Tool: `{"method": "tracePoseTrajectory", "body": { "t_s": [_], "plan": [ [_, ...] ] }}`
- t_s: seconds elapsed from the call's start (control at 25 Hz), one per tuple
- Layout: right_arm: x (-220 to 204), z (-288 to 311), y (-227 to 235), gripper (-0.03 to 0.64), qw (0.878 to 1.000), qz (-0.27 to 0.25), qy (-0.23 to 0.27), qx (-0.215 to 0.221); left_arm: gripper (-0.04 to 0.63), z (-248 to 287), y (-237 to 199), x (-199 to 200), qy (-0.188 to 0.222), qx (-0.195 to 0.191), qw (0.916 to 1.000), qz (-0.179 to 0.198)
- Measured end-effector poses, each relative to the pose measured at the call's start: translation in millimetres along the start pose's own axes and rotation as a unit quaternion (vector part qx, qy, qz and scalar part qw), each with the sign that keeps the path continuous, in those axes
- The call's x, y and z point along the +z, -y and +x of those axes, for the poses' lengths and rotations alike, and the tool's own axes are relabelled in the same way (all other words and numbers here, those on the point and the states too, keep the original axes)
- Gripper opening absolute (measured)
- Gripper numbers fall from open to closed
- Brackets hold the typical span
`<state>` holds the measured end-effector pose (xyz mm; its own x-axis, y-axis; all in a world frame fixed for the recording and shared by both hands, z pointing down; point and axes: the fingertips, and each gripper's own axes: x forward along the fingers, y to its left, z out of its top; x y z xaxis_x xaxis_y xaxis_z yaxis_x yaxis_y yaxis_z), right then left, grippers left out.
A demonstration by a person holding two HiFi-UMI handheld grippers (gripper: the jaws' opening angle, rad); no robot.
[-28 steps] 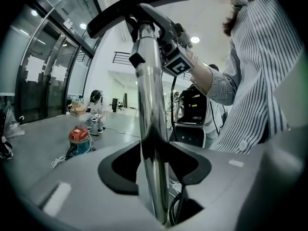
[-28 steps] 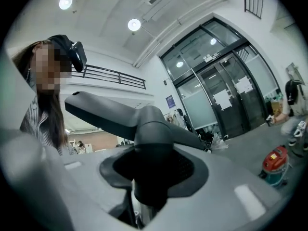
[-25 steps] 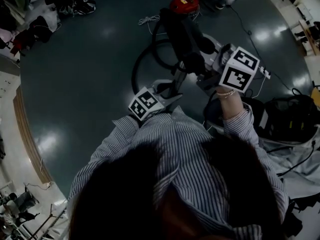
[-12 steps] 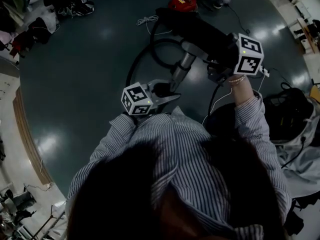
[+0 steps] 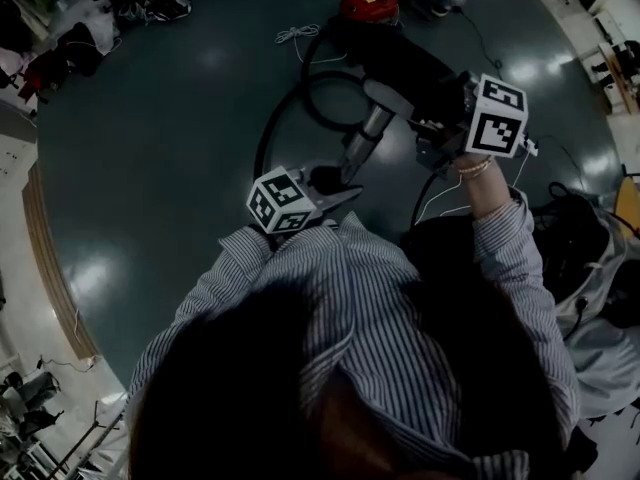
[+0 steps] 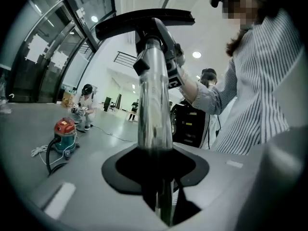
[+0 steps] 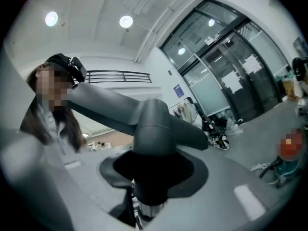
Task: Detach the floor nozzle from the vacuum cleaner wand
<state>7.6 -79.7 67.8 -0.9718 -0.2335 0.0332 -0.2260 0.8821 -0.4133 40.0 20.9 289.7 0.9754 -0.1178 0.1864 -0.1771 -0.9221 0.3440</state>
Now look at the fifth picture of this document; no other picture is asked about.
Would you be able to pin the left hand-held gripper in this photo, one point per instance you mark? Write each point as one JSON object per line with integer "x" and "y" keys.
{"x": 280, "y": 203}

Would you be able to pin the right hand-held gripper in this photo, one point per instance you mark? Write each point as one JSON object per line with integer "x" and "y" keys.
{"x": 495, "y": 128}

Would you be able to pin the black vacuum floor nozzle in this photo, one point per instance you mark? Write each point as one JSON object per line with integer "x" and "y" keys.
{"x": 410, "y": 63}

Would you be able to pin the metal vacuum wand tube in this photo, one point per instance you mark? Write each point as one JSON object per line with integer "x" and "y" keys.
{"x": 370, "y": 138}

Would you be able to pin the person's right forearm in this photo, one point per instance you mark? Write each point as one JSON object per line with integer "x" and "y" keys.
{"x": 487, "y": 193}

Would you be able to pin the red vacuum cleaner canister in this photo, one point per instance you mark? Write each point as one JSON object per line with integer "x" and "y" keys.
{"x": 370, "y": 0}

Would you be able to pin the person's white shoe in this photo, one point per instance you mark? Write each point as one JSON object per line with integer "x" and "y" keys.
{"x": 331, "y": 222}

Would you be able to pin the person's striped shirt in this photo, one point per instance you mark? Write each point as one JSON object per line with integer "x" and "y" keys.
{"x": 360, "y": 293}

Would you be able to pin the white power strip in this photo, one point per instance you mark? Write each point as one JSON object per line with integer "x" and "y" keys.
{"x": 530, "y": 145}

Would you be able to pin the black white striped garment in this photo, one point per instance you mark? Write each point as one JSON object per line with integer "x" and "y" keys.
{"x": 160, "y": 8}

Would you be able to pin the orange wooden table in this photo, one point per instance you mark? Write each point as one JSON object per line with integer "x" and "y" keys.
{"x": 629, "y": 203}

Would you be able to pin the pile of dark clothes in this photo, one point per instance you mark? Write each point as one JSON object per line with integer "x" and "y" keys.
{"x": 75, "y": 48}

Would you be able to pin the white power adapter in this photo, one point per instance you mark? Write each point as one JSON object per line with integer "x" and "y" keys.
{"x": 91, "y": 362}

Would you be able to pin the white drawer cabinet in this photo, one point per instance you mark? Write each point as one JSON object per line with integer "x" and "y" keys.
{"x": 15, "y": 168}

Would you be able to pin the grey metal shelf frame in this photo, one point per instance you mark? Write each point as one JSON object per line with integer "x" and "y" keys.
{"x": 65, "y": 443}

